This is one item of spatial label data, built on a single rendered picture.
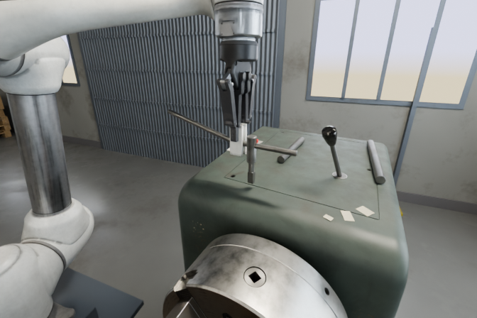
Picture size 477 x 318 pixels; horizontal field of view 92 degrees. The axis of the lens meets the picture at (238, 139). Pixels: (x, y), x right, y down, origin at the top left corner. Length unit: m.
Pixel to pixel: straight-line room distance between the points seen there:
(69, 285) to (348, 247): 1.00
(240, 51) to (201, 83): 2.66
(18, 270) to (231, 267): 0.59
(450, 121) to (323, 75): 1.27
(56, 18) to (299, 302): 0.61
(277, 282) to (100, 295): 0.80
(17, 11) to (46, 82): 0.25
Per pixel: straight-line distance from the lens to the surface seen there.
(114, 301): 1.06
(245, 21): 0.44
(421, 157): 3.08
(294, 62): 2.75
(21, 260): 0.86
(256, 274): 0.41
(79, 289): 1.15
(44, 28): 0.57
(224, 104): 0.45
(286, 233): 0.48
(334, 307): 0.47
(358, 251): 0.48
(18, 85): 0.78
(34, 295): 0.90
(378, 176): 0.65
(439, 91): 2.91
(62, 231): 0.94
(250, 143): 0.49
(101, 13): 0.56
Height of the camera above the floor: 1.55
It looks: 20 degrees down
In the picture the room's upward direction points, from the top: straight up
